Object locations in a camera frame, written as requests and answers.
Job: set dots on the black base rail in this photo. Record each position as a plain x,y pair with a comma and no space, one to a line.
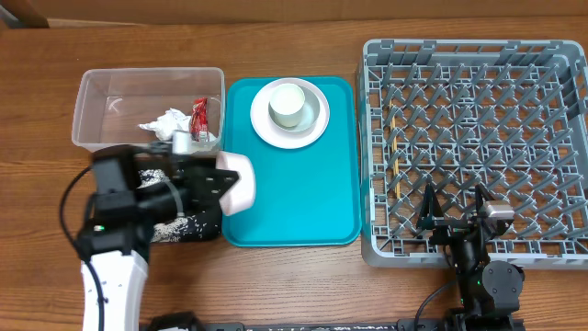
188,321

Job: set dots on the grey shallow bowl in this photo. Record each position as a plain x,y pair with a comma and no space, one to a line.
310,113

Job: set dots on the small pink-white bowl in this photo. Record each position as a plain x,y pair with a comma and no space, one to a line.
241,194

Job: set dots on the grey dishwasher rack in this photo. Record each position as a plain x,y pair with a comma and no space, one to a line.
509,114

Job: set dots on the clear plastic bin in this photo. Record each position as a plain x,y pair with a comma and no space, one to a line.
112,104

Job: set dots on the black rectangular tray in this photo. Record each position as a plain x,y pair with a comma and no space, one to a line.
150,174

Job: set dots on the teal serving tray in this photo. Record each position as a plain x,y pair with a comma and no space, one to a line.
306,196

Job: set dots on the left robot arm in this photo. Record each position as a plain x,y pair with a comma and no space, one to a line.
114,247

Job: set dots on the pile of rice grains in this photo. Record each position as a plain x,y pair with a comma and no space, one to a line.
198,226

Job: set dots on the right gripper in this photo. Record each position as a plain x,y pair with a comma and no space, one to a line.
449,229

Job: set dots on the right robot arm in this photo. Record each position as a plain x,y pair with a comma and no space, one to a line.
489,289

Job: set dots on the white tissue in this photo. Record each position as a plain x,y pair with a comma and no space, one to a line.
165,126

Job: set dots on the large white plate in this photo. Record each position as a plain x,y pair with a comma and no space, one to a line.
268,131

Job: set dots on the white cup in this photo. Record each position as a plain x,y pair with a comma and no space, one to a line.
286,103

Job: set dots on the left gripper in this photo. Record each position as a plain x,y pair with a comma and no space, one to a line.
199,185

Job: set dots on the red snack wrapper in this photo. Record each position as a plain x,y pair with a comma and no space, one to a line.
198,126

